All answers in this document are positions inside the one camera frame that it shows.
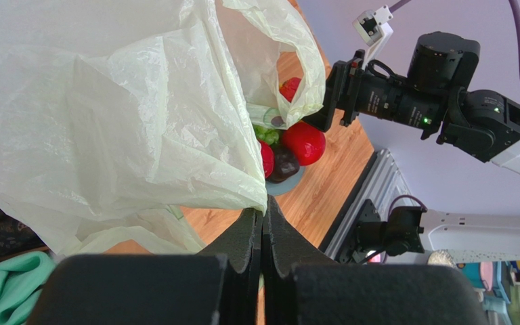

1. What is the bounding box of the red apple front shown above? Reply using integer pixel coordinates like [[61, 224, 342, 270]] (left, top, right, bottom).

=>
[[280, 122, 326, 166]]

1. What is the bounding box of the green grape bunch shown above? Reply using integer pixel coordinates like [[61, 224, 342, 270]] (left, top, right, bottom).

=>
[[253, 125, 280, 146]]

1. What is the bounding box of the red apple left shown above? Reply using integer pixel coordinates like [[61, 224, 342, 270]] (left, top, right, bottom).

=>
[[258, 140, 275, 179]]

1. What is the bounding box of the red ridged fruit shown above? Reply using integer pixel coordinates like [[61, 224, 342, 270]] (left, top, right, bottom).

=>
[[279, 77, 302, 103]]

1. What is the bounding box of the dark purple plum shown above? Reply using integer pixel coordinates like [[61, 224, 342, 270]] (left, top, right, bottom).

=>
[[267, 144, 300, 183]]

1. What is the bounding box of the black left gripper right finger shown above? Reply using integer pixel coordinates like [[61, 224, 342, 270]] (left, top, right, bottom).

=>
[[262, 196, 487, 324]]

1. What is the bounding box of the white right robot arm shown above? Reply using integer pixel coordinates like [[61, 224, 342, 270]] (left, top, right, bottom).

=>
[[305, 31, 520, 174]]

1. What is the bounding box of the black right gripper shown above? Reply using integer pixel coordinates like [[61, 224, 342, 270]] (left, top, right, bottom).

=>
[[303, 49, 366, 132]]

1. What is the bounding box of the aluminium frame rail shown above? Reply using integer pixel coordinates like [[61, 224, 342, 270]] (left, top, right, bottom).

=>
[[319, 149, 419, 261]]

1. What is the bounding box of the teal white sock pair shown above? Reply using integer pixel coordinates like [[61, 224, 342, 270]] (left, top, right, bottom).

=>
[[0, 251, 56, 324]]

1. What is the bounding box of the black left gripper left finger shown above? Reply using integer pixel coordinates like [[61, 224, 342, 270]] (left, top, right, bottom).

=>
[[28, 209, 263, 324]]

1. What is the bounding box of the red apple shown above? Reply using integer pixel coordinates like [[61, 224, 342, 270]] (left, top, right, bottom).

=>
[[280, 122, 326, 166], [258, 140, 275, 179]]

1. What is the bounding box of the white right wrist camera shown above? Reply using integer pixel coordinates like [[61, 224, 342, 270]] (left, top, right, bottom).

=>
[[353, 5, 393, 68]]

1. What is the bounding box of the pale green plastic bag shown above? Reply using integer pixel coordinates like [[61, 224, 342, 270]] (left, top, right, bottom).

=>
[[0, 1, 326, 255]]

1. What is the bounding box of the grey blue plate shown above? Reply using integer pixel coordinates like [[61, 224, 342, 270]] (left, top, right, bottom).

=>
[[265, 167, 306, 196]]

